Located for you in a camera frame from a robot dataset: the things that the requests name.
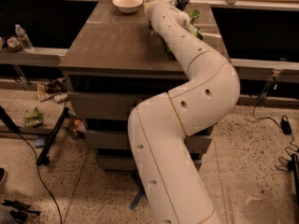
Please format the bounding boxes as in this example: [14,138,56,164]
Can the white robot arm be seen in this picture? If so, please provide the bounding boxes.
[128,0,240,224]

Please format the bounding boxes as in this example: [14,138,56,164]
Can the green chip bag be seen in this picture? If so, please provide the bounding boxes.
[164,9,204,53]

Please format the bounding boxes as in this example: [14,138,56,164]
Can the blue chip bag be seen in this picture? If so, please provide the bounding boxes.
[171,0,191,10]

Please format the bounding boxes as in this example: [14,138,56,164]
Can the green bag on floor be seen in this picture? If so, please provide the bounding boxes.
[24,106,43,128]

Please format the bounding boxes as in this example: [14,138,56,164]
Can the grey drawer cabinet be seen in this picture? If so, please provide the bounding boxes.
[60,4,229,159]

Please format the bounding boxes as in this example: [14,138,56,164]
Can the blue tape cross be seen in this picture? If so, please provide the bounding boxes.
[129,173,147,211]

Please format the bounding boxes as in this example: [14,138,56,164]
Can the snack wrappers on floor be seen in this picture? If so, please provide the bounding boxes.
[36,78,66,102]

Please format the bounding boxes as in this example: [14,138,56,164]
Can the white bowl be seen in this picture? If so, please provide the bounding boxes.
[112,0,143,14]

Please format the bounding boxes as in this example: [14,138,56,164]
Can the black tripod leg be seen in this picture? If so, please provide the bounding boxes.
[36,107,69,166]

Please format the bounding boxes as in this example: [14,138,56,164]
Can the black power adapter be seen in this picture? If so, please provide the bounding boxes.
[280,116,292,135]

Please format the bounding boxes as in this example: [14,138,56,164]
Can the plastic water bottle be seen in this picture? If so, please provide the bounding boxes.
[15,24,34,52]

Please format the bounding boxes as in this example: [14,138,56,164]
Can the crumpled item on shelf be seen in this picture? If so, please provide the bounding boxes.
[0,36,22,52]

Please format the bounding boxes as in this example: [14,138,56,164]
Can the black clips on floor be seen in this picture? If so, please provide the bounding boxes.
[2,200,40,224]

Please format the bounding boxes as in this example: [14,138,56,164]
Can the wire basket with fruit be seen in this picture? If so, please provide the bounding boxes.
[63,101,85,140]

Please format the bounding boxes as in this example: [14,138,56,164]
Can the black cable on floor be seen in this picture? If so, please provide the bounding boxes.
[0,105,64,224]

